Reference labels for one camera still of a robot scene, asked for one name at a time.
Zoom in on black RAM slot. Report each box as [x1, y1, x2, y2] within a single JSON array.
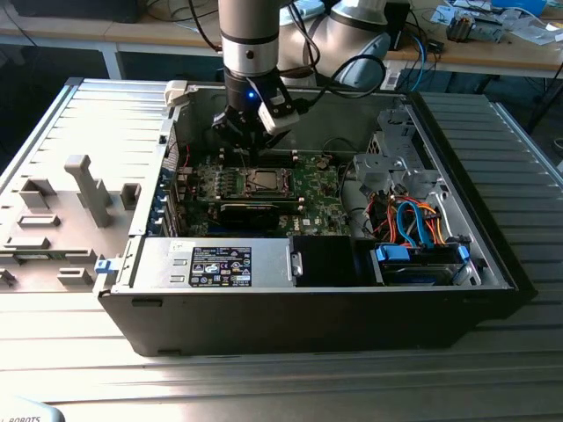
[[224, 158, 295, 170], [224, 150, 295, 161]]

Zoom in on CPU socket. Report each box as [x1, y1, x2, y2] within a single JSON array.
[[243, 166, 295, 198]]

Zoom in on finned CPU cooler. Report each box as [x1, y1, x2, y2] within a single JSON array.
[[446, 12, 477, 43]]

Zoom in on beige case latch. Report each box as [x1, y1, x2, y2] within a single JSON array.
[[163, 80, 191, 108]]

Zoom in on black graphics card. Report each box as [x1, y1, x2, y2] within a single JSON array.
[[195, 195, 303, 230]]

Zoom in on green motherboard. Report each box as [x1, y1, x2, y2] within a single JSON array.
[[178, 149, 353, 238]]

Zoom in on grey metal drive cage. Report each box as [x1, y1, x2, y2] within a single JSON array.
[[353, 108, 446, 197]]

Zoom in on white labelled tag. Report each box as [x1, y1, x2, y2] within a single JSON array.
[[381, 68, 402, 92]]

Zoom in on grey power supply unit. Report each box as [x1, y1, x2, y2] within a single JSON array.
[[131, 236, 295, 289]]

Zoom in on black box device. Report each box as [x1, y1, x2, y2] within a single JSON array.
[[385, 1, 413, 52]]

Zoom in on grey parts rack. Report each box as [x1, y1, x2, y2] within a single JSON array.
[[0, 153, 143, 294]]

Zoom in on wooden desk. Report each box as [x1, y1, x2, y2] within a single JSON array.
[[380, 0, 563, 81], [0, 0, 223, 80]]

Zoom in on black open PC case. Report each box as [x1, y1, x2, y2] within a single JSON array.
[[97, 80, 536, 358]]

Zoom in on hard disk in blue carrier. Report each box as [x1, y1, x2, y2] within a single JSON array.
[[371, 244, 471, 287]]

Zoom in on grey metal device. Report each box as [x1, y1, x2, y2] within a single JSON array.
[[472, 19, 506, 44]]

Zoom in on blue plastic box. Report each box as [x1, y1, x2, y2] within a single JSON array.
[[490, 0, 549, 15]]

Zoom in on pale teach pendant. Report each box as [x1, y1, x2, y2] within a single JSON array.
[[0, 395, 67, 422]]

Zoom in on white camera on black bracket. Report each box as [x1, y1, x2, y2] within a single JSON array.
[[257, 83, 302, 136]]

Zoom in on red twisted wire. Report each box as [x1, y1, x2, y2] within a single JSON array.
[[169, 139, 197, 194]]

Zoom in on blue flat data wire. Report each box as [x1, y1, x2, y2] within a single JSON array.
[[394, 196, 435, 251]]

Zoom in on blue cable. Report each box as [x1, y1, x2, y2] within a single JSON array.
[[411, 33, 431, 91]]

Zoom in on orange power wires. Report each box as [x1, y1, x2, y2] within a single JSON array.
[[384, 197, 450, 245]]

